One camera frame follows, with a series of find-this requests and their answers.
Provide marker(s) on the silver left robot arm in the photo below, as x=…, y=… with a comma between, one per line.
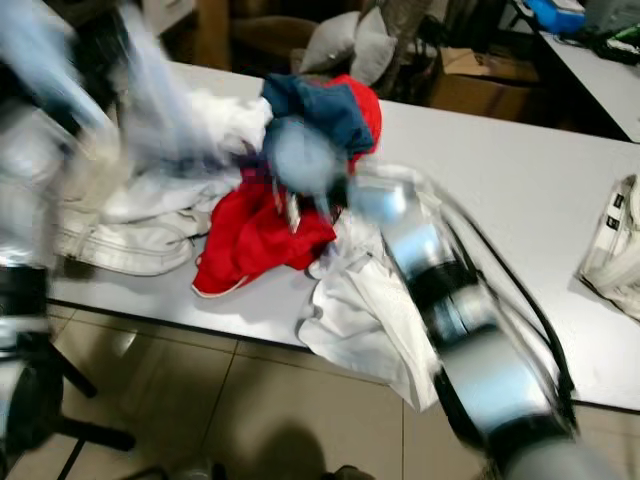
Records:
x=25, y=180

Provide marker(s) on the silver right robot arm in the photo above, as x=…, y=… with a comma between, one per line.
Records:
x=490, y=370

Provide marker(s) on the white garment with stitched seams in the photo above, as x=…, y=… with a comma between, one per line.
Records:
x=130, y=245

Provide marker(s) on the black chair base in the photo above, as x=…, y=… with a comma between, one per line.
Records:
x=105, y=437

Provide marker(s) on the white crumpled garment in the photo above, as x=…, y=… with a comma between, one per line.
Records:
x=240, y=120

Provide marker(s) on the blue and red garment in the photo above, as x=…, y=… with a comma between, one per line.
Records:
x=320, y=110

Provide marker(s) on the large white garment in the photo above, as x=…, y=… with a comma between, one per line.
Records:
x=370, y=320

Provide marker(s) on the grey pillow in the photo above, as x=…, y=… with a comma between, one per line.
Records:
x=378, y=48
x=330, y=42

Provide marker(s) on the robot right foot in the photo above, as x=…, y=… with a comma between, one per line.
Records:
x=348, y=473

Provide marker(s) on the brown cardboard box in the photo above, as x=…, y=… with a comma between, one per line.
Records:
x=485, y=85

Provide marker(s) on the blue object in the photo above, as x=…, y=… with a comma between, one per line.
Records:
x=555, y=15

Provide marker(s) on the cream garment with dark trim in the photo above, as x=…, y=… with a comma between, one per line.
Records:
x=615, y=250

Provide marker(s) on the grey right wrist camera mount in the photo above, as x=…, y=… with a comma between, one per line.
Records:
x=305, y=158

